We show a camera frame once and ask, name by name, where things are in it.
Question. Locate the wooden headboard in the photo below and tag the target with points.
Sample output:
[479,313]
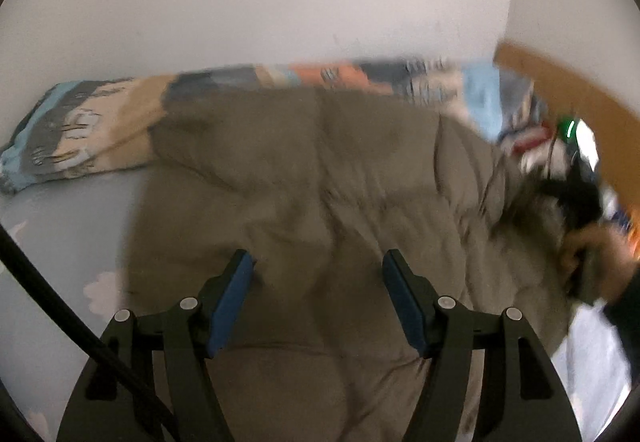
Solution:
[565,82]

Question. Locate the red and white printed cloth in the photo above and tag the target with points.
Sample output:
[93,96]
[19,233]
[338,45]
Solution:
[530,138]

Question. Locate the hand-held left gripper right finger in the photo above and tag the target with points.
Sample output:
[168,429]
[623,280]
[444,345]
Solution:
[402,302]

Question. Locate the patterned patchwork blanket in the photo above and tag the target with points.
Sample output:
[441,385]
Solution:
[75,122]

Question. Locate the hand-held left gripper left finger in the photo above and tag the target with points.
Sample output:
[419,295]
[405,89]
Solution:
[232,302]

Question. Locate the olive puffer jacket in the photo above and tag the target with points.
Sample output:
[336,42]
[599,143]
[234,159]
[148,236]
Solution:
[325,197]

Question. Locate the light blue cloud-print bed sheet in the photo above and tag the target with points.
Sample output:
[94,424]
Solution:
[60,247]

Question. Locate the person's right hand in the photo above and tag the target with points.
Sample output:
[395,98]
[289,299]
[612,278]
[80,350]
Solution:
[595,239]

